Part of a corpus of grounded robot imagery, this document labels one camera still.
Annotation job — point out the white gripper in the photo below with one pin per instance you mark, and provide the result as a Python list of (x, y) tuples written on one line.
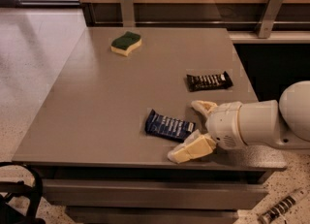
[(225, 125)]

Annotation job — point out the blue rxbar blueberry wrapper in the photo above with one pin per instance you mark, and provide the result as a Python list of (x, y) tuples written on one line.
[(169, 128)]

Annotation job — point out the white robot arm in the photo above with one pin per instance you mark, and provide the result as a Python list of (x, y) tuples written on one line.
[(282, 124)]

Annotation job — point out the black rxbar wrapper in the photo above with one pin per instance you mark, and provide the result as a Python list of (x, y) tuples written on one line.
[(209, 82)]

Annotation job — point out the green and yellow sponge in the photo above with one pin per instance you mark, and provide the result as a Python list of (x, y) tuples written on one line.
[(126, 43)]

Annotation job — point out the striped tube on floor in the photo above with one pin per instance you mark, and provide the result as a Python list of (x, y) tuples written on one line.
[(283, 206)]

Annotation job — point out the grey lower drawer front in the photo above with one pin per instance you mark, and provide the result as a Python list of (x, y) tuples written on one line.
[(89, 215)]

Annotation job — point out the grey drawer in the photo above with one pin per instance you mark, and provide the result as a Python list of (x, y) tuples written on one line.
[(89, 215), (152, 194)]

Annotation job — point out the grey upper drawer front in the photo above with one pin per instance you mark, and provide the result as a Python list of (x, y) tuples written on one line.
[(152, 194)]

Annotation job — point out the right metal bracket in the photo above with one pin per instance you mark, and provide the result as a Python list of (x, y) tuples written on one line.
[(267, 20)]

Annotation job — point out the metal bracket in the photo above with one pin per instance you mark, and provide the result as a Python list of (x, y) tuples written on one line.
[(267, 20), (128, 13)]

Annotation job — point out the left metal bracket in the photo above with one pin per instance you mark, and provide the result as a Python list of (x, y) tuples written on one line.
[(128, 13)]

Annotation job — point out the black chair frame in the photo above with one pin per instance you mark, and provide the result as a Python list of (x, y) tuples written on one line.
[(9, 214)]

